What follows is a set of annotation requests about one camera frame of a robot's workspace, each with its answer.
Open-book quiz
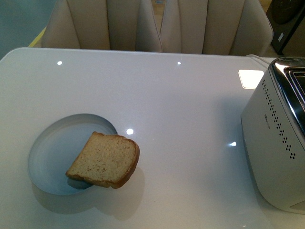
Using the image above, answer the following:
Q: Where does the beige padded chair right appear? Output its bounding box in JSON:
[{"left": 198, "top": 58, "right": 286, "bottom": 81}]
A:
[{"left": 135, "top": 0, "right": 274, "bottom": 57}]

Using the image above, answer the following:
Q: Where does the slice of brown bread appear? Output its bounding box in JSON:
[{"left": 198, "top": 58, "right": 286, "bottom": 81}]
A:
[{"left": 65, "top": 132, "right": 140, "bottom": 189}]

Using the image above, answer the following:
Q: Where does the black appliance in background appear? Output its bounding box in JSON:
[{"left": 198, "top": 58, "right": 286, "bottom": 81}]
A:
[{"left": 266, "top": 0, "right": 305, "bottom": 54}]

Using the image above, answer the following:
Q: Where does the beige padded chair left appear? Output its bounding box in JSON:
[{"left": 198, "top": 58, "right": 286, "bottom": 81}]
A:
[{"left": 41, "top": 0, "right": 162, "bottom": 52}]

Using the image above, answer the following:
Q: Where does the white round plate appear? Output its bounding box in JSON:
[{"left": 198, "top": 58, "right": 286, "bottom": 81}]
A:
[{"left": 28, "top": 114, "right": 117, "bottom": 195}]

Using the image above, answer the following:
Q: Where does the white and chrome toaster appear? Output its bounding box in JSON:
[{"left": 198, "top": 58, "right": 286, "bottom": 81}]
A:
[{"left": 241, "top": 57, "right": 305, "bottom": 214}]

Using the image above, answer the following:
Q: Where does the beige padded chair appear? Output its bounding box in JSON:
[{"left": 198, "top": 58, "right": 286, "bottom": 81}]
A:
[
  {"left": 135, "top": 0, "right": 274, "bottom": 57},
  {"left": 41, "top": 0, "right": 162, "bottom": 52}
]

